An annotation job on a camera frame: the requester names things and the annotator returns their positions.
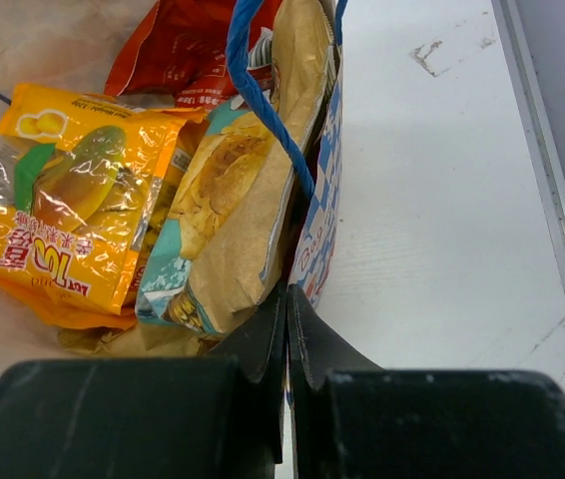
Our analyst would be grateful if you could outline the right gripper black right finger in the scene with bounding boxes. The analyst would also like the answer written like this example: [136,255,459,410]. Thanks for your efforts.
[286,285,565,478]

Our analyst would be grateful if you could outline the checkered paper bag blue handles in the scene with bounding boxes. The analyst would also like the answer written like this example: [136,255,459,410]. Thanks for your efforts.
[0,1,344,372]

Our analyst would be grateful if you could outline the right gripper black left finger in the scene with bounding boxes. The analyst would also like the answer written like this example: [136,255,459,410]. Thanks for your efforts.
[0,284,286,478]

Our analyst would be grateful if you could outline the orange mango candy bag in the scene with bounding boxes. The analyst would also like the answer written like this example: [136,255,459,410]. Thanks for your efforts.
[0,83,206,330]

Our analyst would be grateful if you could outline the red chip bag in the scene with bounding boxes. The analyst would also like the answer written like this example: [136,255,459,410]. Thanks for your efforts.
[104,0,283,109]

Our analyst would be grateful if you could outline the aluminium table edge rail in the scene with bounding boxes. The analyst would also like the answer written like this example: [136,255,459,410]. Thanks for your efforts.
[491,0,565,415]

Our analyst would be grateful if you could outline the beige kraft chips bag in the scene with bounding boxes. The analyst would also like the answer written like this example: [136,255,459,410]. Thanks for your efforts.
[57,0,336,358]

